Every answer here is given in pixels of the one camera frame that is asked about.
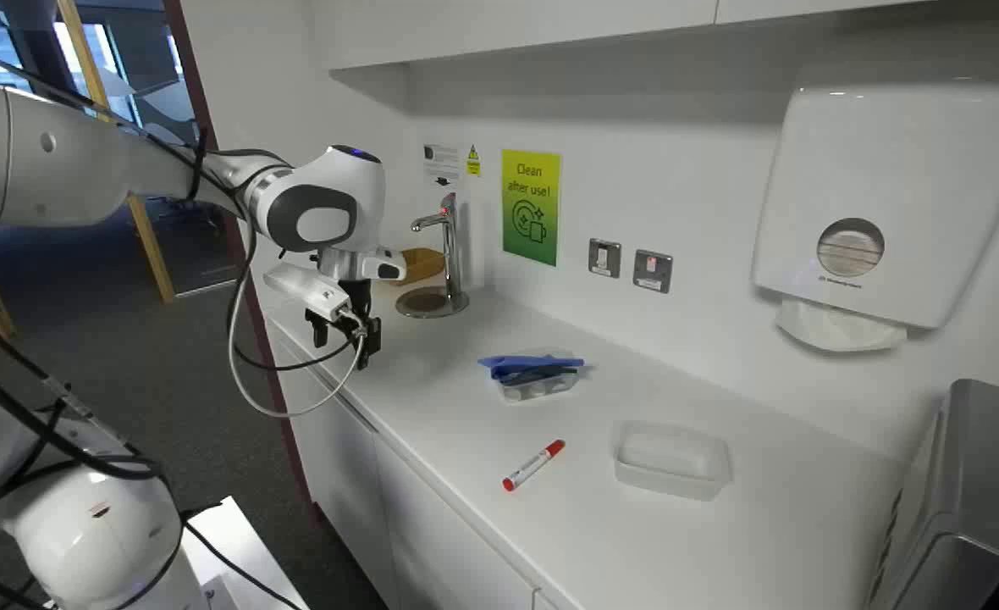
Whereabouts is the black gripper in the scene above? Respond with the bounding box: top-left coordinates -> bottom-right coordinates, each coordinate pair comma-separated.
302,246 -> 389,372

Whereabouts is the white marker with red cap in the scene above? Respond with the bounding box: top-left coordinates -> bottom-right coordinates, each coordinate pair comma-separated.
503,438 -> 568,494

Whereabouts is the clear plastic bowl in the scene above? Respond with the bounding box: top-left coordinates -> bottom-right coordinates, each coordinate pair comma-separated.
611,415 -> 739,506

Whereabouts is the round metal drain tray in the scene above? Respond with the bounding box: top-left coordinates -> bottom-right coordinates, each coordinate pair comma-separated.
394,285 -> 470,320

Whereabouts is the chrome water tap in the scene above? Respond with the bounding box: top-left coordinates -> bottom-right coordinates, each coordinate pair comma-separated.
411,191 -> 474,313

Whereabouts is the white base cabinet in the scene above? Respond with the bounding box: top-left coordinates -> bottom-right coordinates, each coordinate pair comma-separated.
263,318 -> 577,610

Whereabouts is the blue cloth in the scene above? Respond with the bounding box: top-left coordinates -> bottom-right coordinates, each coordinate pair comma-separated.
477,352 -> 591,383

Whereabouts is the white instruction label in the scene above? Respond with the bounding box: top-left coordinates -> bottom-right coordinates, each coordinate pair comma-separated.
419,140 -> 468,191

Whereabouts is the yellow wooden beam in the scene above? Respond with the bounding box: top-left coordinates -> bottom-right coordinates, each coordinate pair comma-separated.
56,0 -> 176,309

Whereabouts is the white paper towel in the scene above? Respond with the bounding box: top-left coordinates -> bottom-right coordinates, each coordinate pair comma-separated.
772,296 -> 910,359

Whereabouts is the white paper towel dispenser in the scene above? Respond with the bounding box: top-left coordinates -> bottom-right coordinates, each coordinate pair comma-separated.
752,80 -> 999,336

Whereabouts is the stainless steel appliance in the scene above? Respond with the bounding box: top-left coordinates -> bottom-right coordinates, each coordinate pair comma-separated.
866,375 -> 999,610

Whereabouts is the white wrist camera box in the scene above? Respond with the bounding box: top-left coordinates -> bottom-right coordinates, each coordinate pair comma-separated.
263,259 -> 355,325

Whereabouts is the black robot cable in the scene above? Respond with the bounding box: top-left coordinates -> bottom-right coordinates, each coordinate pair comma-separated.
224,145 -> 374,424

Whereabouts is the green yellow wall poster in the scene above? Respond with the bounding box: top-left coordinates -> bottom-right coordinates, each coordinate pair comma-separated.
498,145 -> 566,272

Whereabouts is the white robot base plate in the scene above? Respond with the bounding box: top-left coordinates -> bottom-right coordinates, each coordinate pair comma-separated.
176,491 -> 313,610

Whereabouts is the metal wall socket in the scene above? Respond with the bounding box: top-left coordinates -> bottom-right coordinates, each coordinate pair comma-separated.
585,232 -> 622,281
629,246 -> 676,297

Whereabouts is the white wall cabinet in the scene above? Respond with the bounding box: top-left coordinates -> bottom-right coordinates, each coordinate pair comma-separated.
327,0 -> 999,116

